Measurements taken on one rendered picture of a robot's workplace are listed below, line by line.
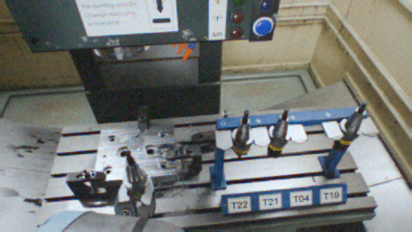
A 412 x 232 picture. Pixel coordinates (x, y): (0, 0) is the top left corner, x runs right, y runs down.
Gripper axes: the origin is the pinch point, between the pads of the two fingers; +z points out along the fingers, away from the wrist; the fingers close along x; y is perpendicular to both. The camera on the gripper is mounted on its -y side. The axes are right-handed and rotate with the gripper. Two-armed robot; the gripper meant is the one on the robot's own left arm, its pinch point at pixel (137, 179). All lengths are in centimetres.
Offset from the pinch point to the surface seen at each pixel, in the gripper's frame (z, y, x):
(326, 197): 3, 25, 62
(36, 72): 109, 38, -74
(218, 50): 72, 6, 32
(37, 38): 0.7, -43.4, -9.8
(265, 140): 7.4, -3.7, 37.0
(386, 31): 57, -8, 100
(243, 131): 7.1, -8.8, 30.0
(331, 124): 11, -4, 58
